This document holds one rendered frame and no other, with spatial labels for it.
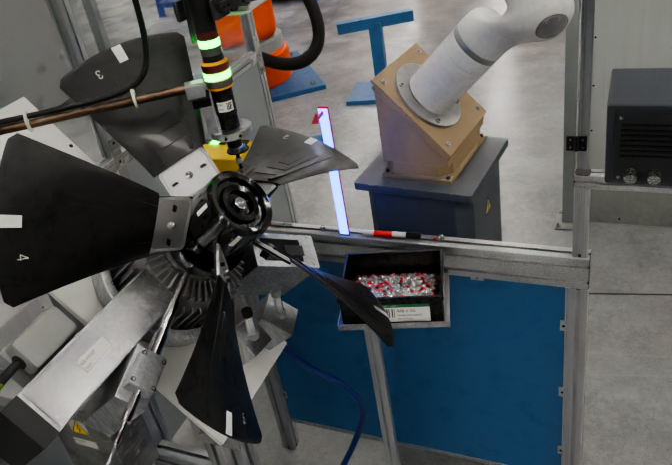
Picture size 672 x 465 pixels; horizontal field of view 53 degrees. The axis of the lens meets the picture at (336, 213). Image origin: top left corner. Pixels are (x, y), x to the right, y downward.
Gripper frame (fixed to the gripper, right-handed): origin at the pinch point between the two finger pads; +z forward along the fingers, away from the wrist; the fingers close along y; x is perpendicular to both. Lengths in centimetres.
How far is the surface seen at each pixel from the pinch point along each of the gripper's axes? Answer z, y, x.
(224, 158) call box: -31, 26, -43
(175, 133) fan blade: 4.0, 8.3, -19.3
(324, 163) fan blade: -16.4, -7.6, -35.0
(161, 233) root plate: 19.0, 4.1, -29.0
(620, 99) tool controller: -30, -59, -27
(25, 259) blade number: 37.4, 10.9, -21.7
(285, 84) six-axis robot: -333, 178, -145
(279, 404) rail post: -34, 32, -130
